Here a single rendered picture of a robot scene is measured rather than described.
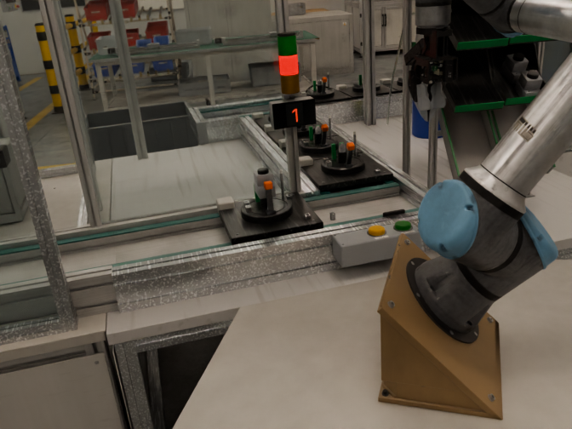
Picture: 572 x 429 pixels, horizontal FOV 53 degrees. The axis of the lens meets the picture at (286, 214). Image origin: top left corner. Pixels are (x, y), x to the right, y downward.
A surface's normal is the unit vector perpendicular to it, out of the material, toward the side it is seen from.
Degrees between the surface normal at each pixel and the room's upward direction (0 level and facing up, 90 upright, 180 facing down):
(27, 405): 90
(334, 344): 0
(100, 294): 90
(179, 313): 0
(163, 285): 90
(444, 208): 63
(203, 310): 0
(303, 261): 90
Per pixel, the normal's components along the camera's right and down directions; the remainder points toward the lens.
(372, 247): 0.25, 0.36
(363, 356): -0.07, -0.91
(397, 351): -0.29, 0.40
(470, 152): 0.01, -0.37
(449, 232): -0.83, -0.21
